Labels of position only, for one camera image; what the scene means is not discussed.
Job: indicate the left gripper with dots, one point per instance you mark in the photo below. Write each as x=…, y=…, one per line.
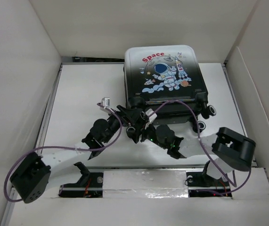
x=132, y=115

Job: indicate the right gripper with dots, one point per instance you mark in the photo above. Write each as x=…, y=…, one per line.
x=143, y=130

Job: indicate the black space-print suitcase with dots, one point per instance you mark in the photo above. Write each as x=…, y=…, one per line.
x=168, y=80

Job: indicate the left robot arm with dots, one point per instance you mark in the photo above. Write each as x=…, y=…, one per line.
x=48, y=166

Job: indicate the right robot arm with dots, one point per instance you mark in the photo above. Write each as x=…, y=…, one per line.
x=226, y=149

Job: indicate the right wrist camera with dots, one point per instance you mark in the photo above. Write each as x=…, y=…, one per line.
x=150, y=117

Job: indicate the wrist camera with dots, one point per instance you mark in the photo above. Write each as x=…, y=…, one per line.
x=150, y=117
x=104, y=103

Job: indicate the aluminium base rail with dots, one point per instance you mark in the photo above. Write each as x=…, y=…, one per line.
x=75, y=109

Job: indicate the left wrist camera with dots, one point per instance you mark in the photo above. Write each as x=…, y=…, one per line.
x=104, y=103

